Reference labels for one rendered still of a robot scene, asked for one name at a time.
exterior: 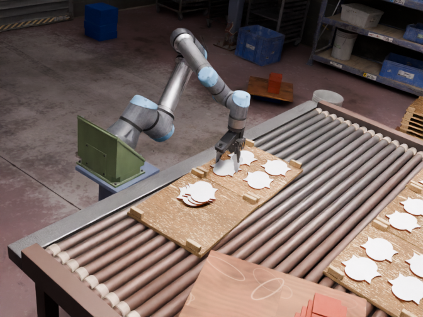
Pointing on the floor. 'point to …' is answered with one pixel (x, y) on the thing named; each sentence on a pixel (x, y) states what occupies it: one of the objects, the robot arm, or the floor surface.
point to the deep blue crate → (259, 44)
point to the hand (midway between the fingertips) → (225, 166)
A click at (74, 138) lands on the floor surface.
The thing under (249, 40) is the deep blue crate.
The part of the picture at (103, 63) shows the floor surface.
